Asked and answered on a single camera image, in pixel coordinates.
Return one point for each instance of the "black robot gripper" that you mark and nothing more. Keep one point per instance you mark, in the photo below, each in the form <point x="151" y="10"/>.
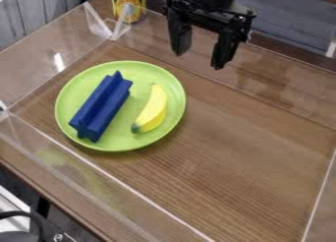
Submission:
<point x="210" y="14"/>

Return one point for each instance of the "yellow toy banana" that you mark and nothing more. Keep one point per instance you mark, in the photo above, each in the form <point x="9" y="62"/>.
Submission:
<point x="154" y="112"/>

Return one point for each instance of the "green round plate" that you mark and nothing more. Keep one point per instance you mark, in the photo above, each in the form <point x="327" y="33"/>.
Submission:
<point x="119" y="138"/>

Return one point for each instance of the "yellow labelled tin can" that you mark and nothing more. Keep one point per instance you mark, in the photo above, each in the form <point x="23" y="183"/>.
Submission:
<point x="131" y="9"/>

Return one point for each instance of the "blue star-shaped block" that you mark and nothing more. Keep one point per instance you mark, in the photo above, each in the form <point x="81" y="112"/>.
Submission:
<point x="102" y="106"/>

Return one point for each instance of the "clear acrylic tray walls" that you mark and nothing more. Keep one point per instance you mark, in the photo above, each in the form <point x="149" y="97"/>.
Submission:
<point x="245" y="173"/>

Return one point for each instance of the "black metal bracket with bolt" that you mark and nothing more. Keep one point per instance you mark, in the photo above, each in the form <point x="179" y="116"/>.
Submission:
<point x="57" y="230"/>

